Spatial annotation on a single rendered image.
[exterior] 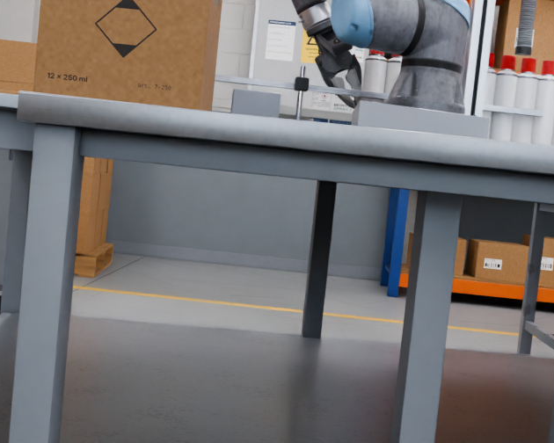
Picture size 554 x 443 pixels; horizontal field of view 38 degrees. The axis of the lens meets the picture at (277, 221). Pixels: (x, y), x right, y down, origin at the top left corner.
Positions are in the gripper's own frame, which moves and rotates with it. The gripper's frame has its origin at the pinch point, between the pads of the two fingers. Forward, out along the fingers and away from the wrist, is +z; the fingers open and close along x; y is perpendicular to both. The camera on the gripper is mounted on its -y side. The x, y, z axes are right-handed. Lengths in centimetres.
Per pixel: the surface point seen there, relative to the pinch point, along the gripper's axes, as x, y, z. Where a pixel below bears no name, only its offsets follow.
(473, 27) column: -27.0, -16.2, -4.5
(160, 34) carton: 35, -43, -25
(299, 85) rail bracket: 11.8, -10.5, -8.6
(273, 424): 47, -21, 55
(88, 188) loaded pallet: 113, 315, -21
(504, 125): -29.8, -2.5, 18.8
